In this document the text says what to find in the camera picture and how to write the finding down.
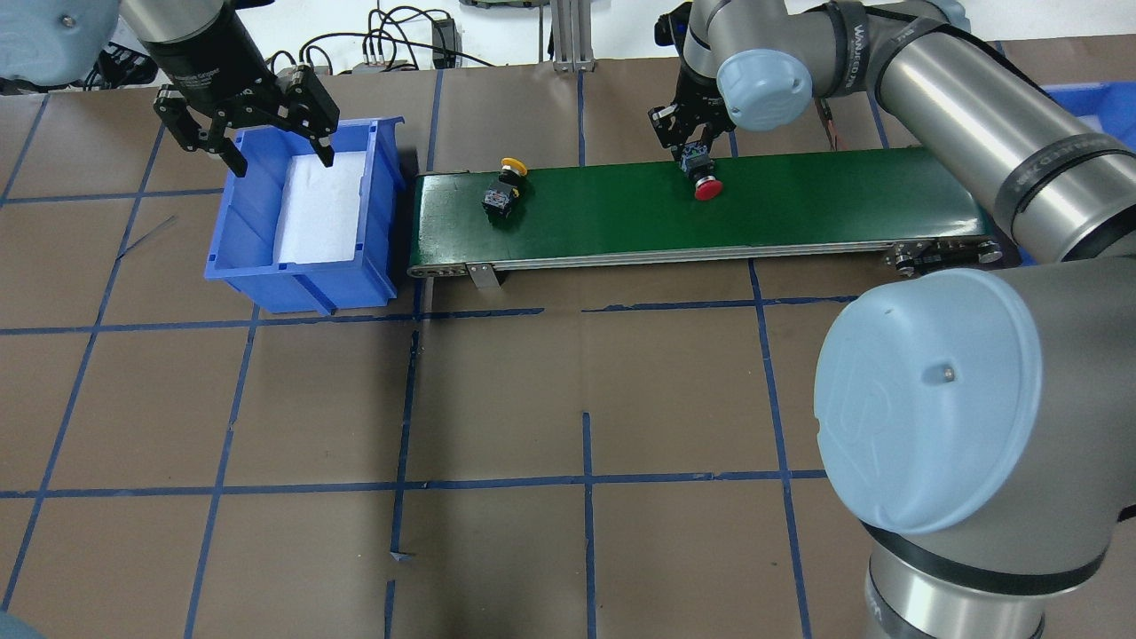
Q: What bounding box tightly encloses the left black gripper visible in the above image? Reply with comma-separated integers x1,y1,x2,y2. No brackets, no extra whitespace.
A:
153,49,340,179

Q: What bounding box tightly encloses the blue plastic bin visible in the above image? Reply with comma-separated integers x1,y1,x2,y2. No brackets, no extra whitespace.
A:
204,116,406,315
1042,82,1135,150

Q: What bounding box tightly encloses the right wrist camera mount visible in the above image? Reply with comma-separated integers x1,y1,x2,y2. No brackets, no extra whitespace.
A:
653,1,693,53

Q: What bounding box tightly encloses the aluminium frame post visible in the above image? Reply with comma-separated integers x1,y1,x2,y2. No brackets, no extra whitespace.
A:
550,0,596,74

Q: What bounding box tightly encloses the white foam pad left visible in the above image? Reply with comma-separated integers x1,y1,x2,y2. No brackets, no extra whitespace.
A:
273,151,366,265

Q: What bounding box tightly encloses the black power adapter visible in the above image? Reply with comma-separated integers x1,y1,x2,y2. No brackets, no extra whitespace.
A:
431,18,462,69

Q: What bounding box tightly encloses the right blue plastic bin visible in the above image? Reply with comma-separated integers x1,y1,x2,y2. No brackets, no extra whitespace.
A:
1042,82,1135,150

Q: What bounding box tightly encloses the yellow push button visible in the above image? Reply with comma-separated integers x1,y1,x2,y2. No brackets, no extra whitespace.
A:
482,157,528,218

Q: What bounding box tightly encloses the green conveyor belt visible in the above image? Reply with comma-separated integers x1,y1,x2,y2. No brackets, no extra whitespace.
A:
408,148,994,279

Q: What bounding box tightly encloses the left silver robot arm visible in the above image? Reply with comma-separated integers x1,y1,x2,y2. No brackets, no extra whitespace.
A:
1,1,340,177

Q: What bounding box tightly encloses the red push button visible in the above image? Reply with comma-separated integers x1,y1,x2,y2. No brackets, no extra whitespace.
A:
678,142,725,202

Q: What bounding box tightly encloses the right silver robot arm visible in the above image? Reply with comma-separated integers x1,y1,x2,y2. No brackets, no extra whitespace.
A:
649,1,1135,638

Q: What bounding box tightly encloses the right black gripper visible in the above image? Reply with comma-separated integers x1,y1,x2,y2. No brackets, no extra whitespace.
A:
648,75,736,161

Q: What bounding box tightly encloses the left blue plastic bin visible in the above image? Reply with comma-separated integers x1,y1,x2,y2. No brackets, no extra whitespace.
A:
204,116,406,315

